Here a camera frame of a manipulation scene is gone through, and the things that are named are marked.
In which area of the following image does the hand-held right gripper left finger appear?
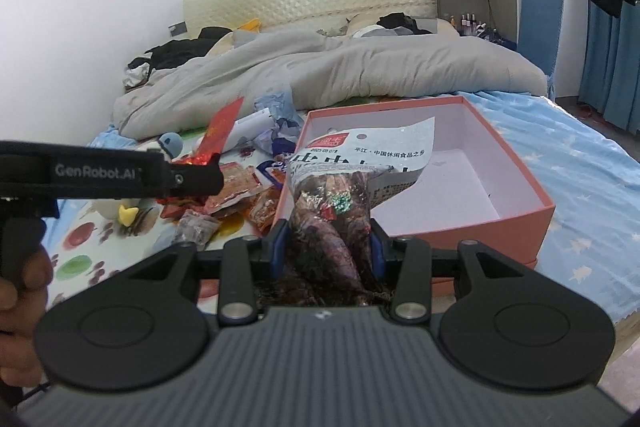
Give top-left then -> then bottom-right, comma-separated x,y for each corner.
117,219 -> 291,327

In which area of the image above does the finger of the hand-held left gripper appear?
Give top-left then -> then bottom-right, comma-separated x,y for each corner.
167,151 -> 226,200

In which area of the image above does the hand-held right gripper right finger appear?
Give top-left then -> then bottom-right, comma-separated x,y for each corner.
370,218 -> 533,324

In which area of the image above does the pile of mixed snack packets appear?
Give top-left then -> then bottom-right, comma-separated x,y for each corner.
159,158 -> 293,254

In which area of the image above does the red foil snack packet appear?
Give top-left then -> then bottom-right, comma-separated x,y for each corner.
170,96 -> 245,168

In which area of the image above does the white packet of dark snacks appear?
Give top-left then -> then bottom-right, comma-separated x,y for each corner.
286,115 -> 437,305

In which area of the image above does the pink cardboard box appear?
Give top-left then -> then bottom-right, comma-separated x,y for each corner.
270,95 -> 557,299

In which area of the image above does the person's left hand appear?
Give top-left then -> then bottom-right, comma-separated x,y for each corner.
0,248 -> 54,391

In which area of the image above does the penguin plush toy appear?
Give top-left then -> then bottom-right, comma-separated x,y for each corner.
94,133 -> 186,228

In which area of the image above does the fruit printed bed sheet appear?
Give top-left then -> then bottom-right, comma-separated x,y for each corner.
47,106 -> 312,310

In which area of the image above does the white tube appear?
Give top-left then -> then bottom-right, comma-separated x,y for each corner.
234,109 -> 274,144

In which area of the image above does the purple translucent wrapper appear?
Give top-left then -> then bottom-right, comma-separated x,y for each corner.
252,117 -> 304,156

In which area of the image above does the light blue plastic wrapper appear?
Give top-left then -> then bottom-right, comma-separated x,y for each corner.
253,91 -> 297,122

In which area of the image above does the white and black cloth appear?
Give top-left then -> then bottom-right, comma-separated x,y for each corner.
122,56 -> 153,91

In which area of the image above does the black clothes heap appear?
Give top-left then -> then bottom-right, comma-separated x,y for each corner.
127,25 -> 234,72

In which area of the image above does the grey duvet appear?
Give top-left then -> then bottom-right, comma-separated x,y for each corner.
111,26 -> 549,141

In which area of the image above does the cream pillow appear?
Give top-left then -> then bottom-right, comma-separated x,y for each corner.
345,12 -> 461,40

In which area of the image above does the black garment by pillow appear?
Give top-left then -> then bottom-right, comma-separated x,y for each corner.
376,12 -> 432,36

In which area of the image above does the row of small bottles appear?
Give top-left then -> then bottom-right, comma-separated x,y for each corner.
449,11 -> 490,38

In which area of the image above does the blue chair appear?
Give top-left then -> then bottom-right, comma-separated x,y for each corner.
516,0 -> 566,76

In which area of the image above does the blue curtain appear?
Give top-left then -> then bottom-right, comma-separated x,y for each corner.
579,0 -> 640,134

